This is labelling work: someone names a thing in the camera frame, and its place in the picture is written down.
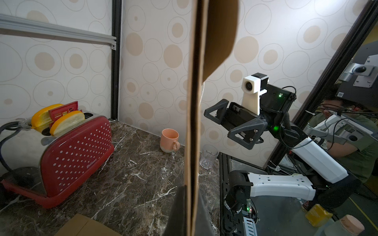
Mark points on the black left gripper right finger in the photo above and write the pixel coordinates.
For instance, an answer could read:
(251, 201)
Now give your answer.
(203, 226)

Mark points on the black corner frame post right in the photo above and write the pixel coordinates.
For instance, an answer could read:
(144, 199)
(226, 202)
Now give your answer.
(116, 57)

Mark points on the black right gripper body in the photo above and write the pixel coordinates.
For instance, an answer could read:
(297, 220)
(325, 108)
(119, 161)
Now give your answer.
(274, 106)

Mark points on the kraft file bag stack bottom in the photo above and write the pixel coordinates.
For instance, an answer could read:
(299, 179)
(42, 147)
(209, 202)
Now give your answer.
(213, 33)

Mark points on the red toaster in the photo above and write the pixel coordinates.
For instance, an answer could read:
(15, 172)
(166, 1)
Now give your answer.
(48, 156)

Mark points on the clear glass cup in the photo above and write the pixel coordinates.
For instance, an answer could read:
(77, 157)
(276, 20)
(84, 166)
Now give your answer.
(208, 156)

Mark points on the kraft file bag stack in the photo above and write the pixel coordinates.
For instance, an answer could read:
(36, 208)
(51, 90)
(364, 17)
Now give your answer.
(213, 33)
(81, 225)

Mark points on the aluminium rail back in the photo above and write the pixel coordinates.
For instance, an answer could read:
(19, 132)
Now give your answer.
(24, 25)

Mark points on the person behind right frame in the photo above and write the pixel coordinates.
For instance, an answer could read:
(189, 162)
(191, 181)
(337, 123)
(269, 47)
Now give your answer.
(359, 153)

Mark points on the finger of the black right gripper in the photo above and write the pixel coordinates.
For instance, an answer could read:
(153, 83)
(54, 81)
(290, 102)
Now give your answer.
(249, 133)
(217, 112)

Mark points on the external camera on mount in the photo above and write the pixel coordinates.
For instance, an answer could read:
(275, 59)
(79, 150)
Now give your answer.
(366, 73)

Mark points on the amber glass jar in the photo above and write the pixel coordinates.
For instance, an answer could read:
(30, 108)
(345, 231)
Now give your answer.
(345, 226)

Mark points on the orange cup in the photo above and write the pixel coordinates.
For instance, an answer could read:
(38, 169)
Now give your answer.
(169, 140)

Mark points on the kraft file bag stack top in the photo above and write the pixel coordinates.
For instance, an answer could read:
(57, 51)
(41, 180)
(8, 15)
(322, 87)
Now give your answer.
(81, 225)

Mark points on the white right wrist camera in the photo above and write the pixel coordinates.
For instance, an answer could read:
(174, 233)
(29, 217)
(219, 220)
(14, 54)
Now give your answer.
(253, 87)

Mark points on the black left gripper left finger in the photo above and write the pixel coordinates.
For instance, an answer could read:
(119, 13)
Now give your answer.
(177, 222)

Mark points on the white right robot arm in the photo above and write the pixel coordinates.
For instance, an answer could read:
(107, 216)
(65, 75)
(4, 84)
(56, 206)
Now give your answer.
(331, 185)

